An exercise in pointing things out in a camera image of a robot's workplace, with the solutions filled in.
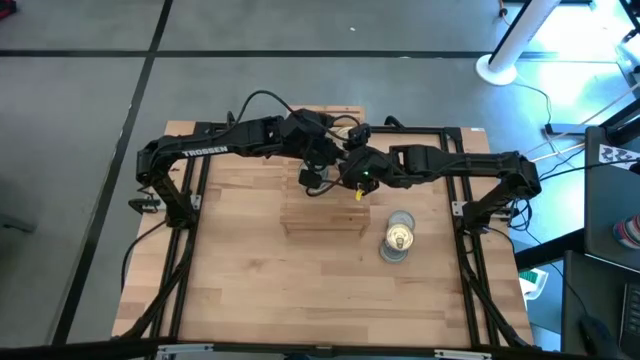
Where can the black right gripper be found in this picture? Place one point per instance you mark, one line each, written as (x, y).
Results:
(372, 167)

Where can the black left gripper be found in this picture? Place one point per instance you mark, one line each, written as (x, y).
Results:
(310, 140)

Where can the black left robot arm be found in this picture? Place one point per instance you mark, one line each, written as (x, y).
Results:
(210, 149)

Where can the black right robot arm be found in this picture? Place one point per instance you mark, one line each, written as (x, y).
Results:
(470, 162)

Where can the wooden slatted shelf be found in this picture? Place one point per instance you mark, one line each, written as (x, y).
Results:
(325, 215)

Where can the yellow tag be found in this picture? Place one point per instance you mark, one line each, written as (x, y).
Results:
(359, 195)

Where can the green white box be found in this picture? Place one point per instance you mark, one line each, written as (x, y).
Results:
(532, 282)

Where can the white patterned paper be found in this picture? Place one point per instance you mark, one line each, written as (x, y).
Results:
(617, 156)

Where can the black side desk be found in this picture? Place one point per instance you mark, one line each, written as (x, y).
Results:
(610, 200)

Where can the striped colourful roll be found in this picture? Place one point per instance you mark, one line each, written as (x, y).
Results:
(629, 232)

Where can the grey floor object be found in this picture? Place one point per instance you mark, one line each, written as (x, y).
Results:
(15, 223)

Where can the black computer mouse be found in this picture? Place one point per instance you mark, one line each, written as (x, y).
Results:
(597, 337)

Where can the black keyboard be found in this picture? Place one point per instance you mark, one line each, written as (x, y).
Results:
(632, 315)

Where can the red object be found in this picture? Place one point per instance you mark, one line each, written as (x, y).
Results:
(6, 7)

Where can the black aluminium table frame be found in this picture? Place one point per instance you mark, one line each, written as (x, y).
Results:
(425, 130)

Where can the silver mounting bracket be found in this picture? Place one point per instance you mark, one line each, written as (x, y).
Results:
(458, 208)
(195, 202)

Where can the white round post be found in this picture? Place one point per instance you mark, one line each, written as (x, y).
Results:
(495, 70)

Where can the silver end bracket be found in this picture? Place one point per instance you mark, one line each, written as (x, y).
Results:
(185, 349)
(462, 355)

